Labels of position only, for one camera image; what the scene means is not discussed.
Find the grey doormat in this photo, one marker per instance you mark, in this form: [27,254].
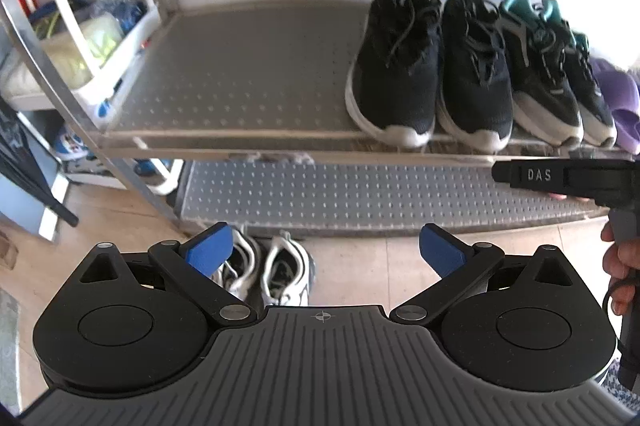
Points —
[10,353]

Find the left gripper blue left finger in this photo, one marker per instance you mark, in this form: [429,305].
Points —
[208,250]

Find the person's right hand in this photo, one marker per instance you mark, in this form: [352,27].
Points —
[618,261]

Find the black sneaker white sole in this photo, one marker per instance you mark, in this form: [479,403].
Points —
[392,84]

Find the blue items behind rack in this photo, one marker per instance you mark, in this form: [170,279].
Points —
[114,31]

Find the metal perforated shoe rack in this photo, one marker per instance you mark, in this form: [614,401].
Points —
[248,97]

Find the black teal running sneaker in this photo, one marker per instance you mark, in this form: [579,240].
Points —
[597,119]

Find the purple slide slipper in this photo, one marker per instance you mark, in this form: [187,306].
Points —
[621,94]

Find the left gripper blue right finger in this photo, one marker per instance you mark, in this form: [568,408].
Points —
[442,251]

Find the white storage shelf unit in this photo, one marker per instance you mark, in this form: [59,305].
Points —
[20,88]

